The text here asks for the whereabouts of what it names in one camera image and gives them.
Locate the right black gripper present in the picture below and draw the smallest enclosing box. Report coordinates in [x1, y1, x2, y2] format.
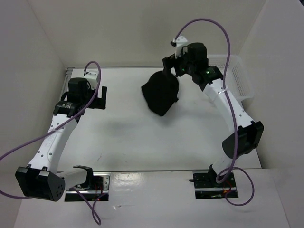
[163, 46, 196, 80]

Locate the black skirt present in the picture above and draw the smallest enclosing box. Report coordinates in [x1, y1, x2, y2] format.
[141, 70, 179, 116]

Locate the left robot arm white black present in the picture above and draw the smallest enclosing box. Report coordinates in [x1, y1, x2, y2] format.
[15, 76, 107, 201]

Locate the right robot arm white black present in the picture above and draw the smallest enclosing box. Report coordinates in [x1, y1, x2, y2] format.
[163, 40, 264, 187]

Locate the white plastic perforated basket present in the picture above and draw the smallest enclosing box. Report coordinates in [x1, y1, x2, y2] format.
[207, 55, 254, 103]

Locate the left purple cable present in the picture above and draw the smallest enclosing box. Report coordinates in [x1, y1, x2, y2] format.
[0, 61, 110, 226]

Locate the purple cable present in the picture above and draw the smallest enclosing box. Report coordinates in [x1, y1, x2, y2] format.
[0, 61, 110, 226]
[174, 18, 255, 206]

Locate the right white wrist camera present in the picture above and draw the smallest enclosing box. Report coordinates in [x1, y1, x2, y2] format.
[171, 36, 189, 59]

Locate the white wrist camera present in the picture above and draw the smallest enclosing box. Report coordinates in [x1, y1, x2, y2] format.
[84, 71, 98, 90]
[171, 36, 189, 59]

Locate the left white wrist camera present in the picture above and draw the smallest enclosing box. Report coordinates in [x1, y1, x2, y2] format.
[84, 71, 98, 90]

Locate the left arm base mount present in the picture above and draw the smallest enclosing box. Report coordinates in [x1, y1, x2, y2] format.
[64, 173, 110, 202]

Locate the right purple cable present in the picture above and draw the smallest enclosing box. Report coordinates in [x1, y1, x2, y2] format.
[174, 18, 255, 206]

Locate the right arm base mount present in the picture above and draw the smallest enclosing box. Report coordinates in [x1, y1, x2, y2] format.
[189, 170, 238, 200]

